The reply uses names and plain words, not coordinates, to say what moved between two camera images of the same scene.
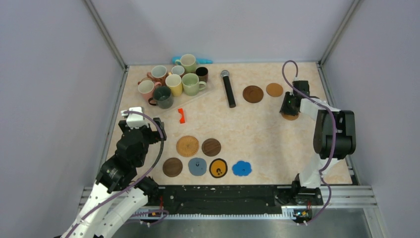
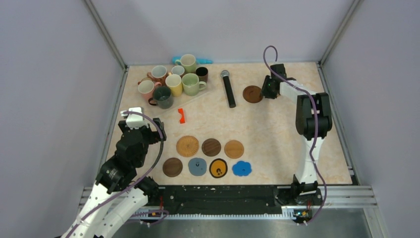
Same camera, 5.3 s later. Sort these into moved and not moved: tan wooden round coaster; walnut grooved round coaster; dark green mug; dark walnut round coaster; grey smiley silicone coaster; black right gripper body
Moved: black right gripper body; tan wooden round coaster
Not moved: grey smiley silicone coaster; dark green mug; dark walnut round coaster; walnut grooved round coaster
